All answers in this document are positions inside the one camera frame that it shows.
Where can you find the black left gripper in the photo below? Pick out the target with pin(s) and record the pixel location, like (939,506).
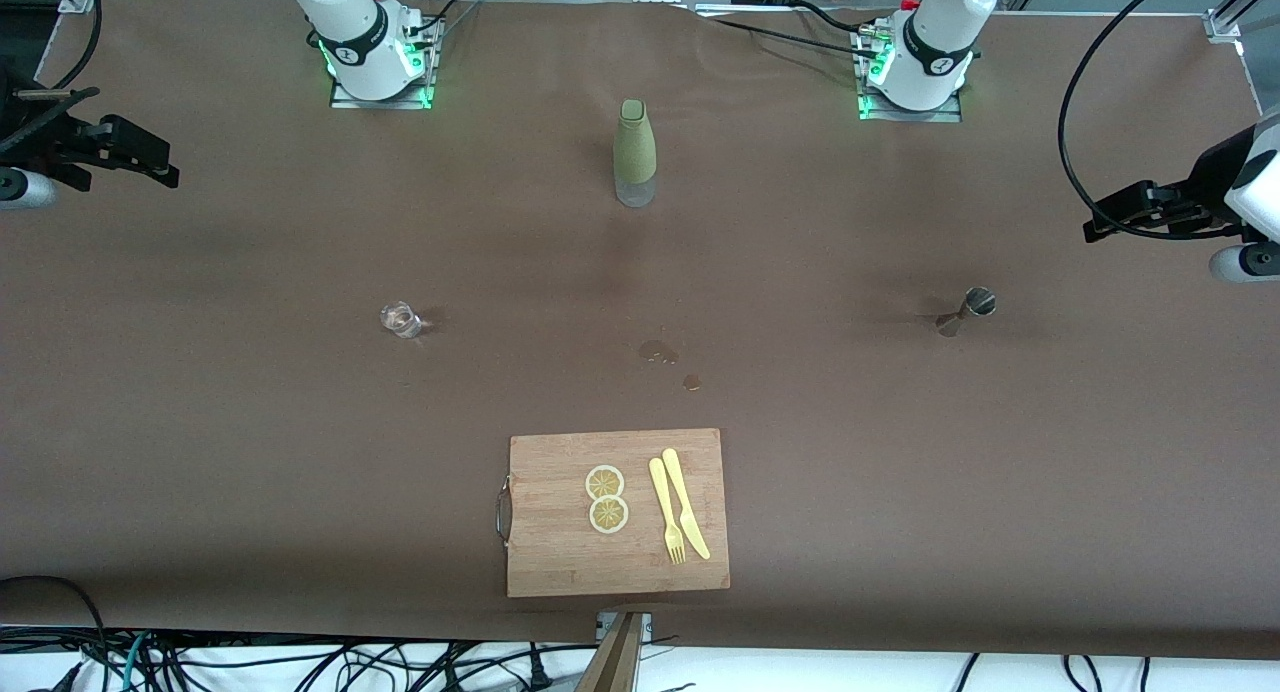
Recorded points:
(1211,175)

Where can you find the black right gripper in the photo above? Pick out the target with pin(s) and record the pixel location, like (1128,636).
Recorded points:
(42,137)

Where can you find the steel jigger measuring cup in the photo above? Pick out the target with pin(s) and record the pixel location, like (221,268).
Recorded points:
(980,302)

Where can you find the clear glass shaker cup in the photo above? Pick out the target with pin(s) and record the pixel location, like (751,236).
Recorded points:
(400,319)

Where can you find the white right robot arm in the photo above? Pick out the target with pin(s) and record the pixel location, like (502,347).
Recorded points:
(365,42)

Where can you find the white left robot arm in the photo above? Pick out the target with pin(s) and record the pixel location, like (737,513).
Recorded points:
(930,42)

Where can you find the green sleeved glass bottle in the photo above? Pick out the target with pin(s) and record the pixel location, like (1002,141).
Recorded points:
(634,152)

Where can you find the yellow plastic knife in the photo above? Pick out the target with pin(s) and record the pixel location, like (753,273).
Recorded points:
(680,492)

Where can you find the yellow plastic fork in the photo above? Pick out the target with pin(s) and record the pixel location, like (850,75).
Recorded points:
(664,507)

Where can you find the yellow lemon slice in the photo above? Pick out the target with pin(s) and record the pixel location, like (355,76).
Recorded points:
(608,515)
(604,482)

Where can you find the wooden cutting board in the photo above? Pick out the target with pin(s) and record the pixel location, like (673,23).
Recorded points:
(560,552)

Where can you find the small metal bracket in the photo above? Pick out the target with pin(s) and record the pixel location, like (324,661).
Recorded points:
(646,627)

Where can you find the wooden post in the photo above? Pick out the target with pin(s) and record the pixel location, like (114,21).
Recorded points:
(615,667)

